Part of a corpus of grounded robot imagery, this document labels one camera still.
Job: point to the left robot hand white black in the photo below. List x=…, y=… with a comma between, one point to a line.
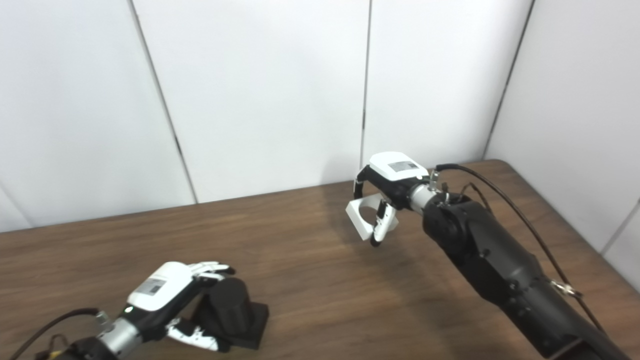
x=160, y=290

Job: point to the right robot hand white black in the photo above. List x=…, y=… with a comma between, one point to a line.
x=395, y=172

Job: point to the white square piece with hole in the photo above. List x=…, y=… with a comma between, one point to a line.
x=361, y=220

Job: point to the black peg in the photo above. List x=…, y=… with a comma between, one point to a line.
x=232, y=310

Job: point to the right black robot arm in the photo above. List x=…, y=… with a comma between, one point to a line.
x=500, y=265

